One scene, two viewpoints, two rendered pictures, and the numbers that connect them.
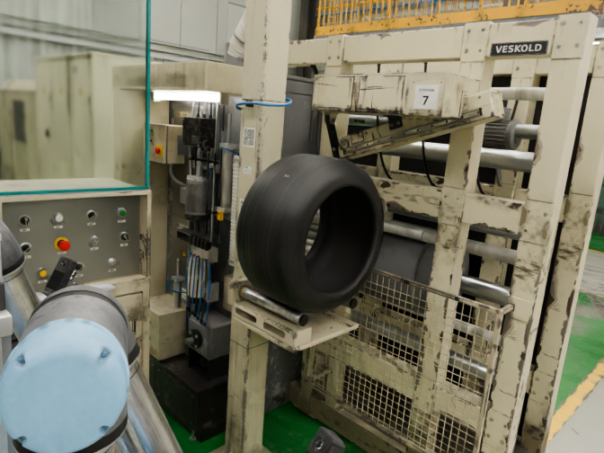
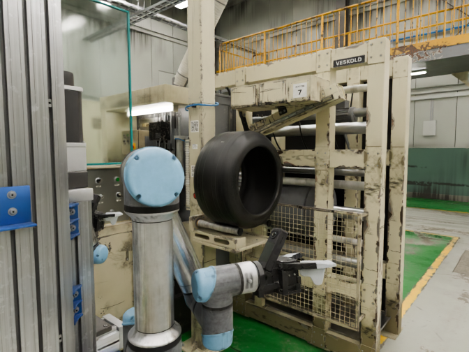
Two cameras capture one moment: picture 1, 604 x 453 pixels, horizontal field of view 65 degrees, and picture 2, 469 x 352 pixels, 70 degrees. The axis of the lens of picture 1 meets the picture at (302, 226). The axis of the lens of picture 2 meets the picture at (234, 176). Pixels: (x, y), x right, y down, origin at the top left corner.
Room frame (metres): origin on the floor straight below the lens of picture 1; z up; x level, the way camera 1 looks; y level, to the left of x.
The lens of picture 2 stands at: (-0.25, 0.10, 1.36)
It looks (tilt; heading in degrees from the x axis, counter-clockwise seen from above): 4 degrees down; 357
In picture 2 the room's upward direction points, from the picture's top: straight up
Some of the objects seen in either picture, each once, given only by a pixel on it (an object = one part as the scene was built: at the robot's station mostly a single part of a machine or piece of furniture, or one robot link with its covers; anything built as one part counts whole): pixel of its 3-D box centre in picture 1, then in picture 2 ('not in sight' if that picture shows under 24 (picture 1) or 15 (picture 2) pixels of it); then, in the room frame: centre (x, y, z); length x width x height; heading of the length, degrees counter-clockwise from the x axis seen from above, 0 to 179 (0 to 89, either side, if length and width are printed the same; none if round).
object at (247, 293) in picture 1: (271, 305); (218, 227); (1.70, 0.09, 0.90); 0.35 x 0.05 x 0.05; 46
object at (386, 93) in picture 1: (389, 96); (277, 96); (1.93, -0.30, 1.71); 0.61 x 0.25 x 0.15; 46
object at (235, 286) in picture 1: (268, 284); (213, 219); (1.93, 0.12, 0.90); 0.40 x 0.03 x 0.10; 136
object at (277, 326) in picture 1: (270, 320); (218, 237); (1.71, 0.09, 0.84); 0.36 x 0.09 x 0.06; 46
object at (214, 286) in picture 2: not in sight; (216, 283); (0.53, 0.10, 1.04); 0.11 x 0.08 x 0.09; 110
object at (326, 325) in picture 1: (295, 321); (233, 239); (1.81, 0.00, 0.80); 0.37 x 0.36 x 0.02; 136
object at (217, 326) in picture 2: not in sight; (215, 319); (0.54, 0.11, 0.94); 0.11 x 0.08 x 0.11; 20
